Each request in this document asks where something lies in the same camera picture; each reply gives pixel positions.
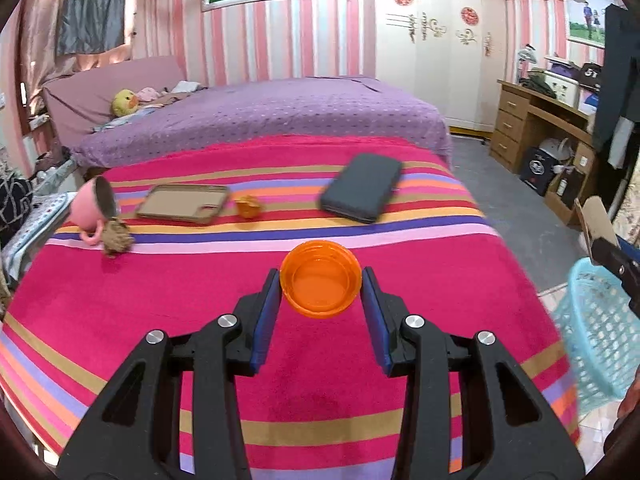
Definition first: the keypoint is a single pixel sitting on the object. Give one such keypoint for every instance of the framed outdoor photo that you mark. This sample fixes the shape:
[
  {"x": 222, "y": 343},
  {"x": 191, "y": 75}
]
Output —
[{"x": 585, "y": 20}]

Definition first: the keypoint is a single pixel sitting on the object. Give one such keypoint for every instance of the pink ceramic mug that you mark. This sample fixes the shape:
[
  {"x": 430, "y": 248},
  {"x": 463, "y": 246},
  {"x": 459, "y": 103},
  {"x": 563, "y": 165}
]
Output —
[{"x": 85, "y": 207}]

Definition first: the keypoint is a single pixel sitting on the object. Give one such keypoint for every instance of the black zip case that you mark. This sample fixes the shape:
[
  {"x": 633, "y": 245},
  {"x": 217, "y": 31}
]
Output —
[{"x": 360, "y": 187}]

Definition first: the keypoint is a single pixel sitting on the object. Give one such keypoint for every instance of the tan phone case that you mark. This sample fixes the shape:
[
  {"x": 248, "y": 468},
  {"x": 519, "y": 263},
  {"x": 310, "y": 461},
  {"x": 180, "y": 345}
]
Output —
[{"x": 180, "y": 203}]

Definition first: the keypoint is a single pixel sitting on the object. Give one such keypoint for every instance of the grey curtain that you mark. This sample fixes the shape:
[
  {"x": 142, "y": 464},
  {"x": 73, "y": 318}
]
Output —
[{"x": 90, "y": 5}]

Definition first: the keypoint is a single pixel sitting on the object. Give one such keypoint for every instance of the white floor fan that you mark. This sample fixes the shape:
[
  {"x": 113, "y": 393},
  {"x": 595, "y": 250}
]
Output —
[{"x": 555, "y": 150}]

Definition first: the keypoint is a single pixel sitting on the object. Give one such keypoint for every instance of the small desk fan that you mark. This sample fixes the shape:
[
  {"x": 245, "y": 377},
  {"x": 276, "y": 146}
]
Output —
[{"x": 526, "y": 60}]

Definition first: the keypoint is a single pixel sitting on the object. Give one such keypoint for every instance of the black printed box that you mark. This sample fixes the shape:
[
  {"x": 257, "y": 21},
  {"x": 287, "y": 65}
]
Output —
[{"x": 537, "y": 170}]

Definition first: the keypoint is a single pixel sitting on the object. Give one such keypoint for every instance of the black bag with white print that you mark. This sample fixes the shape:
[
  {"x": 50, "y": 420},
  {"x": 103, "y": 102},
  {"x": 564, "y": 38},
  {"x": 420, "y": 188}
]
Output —
[{"x": 591, "y": 76}]

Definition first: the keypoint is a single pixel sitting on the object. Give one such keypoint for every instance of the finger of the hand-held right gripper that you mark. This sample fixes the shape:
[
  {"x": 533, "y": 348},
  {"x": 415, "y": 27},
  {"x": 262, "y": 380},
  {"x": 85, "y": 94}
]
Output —
[{"x": 617, "y": 262}]

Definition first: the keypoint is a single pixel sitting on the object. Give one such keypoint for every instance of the light blue plastic basket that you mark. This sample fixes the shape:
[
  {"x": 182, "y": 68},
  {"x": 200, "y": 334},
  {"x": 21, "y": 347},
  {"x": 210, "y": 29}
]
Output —
[{"x": 590, "y": 340}]

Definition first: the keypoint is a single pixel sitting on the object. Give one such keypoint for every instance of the orange plastic bowl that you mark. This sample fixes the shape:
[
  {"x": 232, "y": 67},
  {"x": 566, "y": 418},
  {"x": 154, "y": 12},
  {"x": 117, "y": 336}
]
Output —
[{"x": 320, "y": 285}]

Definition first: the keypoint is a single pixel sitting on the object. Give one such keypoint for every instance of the black patterned cushion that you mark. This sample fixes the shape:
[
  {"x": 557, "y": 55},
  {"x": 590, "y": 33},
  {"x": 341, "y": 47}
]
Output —
[{"x": 12, "y": 205}]

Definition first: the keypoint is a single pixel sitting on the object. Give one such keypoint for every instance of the white wardrobe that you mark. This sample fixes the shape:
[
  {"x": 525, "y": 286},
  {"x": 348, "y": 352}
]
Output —
[{"x": 440, "y": 75}]

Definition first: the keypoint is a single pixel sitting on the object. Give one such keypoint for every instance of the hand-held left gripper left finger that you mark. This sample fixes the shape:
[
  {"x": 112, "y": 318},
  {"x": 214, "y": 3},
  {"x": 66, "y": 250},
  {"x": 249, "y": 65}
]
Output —
[{"x": 265, "y": 325}]

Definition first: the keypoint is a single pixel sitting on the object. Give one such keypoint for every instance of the striped pink blanket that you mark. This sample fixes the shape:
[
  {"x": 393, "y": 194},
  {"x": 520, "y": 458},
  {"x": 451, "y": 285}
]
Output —
[{"x": 200, "y": 280}]

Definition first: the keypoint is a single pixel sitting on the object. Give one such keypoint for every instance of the small orange toy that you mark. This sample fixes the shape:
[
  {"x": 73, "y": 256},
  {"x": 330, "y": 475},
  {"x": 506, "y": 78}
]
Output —
[{"x": 248, "y": 207}]

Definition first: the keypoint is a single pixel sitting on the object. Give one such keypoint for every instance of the dark green bag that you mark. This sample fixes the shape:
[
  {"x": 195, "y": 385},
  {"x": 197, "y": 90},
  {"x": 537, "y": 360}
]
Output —
[{"x": 536, "y": 85}]

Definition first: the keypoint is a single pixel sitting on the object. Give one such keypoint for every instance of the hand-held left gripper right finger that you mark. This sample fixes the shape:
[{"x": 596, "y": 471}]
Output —
[{"x": 377, "y": 325}]

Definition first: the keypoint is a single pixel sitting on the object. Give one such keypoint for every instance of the yellow duck plush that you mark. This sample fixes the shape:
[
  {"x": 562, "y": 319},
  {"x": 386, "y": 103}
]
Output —
[{"x": 124, "y": 102}]

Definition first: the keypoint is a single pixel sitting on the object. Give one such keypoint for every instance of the mauve covered headboard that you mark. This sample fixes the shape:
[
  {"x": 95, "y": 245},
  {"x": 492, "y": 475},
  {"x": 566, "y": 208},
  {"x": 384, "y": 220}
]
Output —
[{"x": 100, "y": 85}]

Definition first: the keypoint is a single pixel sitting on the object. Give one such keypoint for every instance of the purple dotted bedspread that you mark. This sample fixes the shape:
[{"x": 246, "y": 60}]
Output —
[{"x": 275, "y": 105}]

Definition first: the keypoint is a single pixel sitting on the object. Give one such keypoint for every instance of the white storage box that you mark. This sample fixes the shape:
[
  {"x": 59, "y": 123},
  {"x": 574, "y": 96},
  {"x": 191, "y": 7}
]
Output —
[{"x": 561, "y": 89}]

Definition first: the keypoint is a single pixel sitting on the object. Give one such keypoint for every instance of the pink satin curtain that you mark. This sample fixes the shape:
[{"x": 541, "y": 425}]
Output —
[{"x": 42, "y": 35}]

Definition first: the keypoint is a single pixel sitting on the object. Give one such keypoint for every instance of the pink folded cloth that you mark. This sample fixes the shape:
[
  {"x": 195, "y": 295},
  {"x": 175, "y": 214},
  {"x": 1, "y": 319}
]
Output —
[{"x": 148, "y": 95}]

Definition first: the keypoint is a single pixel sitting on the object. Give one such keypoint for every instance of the dark hanging garment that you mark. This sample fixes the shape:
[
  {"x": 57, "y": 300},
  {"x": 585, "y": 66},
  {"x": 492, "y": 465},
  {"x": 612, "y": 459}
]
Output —
[{"x": 617, "y": 70}]

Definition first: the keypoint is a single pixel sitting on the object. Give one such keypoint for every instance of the wooden desk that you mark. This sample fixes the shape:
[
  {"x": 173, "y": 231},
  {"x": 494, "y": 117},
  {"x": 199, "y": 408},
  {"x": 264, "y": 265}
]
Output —
[{"x": 510, "y": 125}]

